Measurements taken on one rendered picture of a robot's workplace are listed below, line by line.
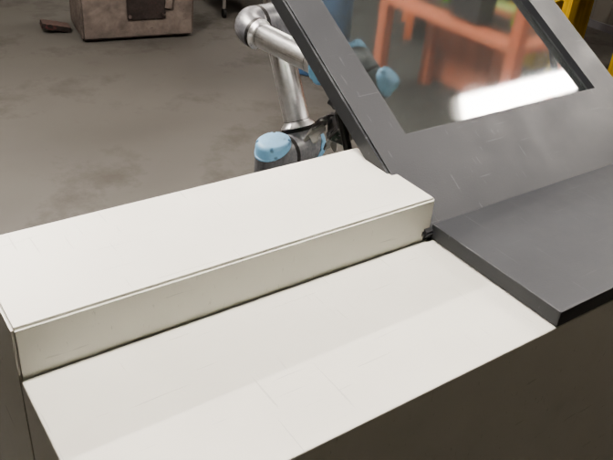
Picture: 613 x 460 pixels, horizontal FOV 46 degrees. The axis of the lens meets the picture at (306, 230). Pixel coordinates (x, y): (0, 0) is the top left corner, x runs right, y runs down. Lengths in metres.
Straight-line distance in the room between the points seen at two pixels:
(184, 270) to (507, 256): 0.53
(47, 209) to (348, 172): 3.12
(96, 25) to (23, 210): 2.87
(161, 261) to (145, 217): 0.12
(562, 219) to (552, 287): 0.23
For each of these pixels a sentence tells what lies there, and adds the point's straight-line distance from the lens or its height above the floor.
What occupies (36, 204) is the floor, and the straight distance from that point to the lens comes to 4.32.
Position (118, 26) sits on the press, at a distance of 6.84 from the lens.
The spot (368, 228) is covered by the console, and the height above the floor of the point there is 1.53.
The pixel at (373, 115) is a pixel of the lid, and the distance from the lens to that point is 1.37.
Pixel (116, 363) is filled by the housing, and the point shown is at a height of 1.47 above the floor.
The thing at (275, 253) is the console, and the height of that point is 1.54.
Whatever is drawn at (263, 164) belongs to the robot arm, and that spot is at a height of 1.06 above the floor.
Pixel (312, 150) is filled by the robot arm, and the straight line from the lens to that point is 2.45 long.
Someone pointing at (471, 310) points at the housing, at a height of 1.47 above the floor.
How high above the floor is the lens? 2.14
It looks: 32 degrees down
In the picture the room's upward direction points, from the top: 5 degrees clockwise
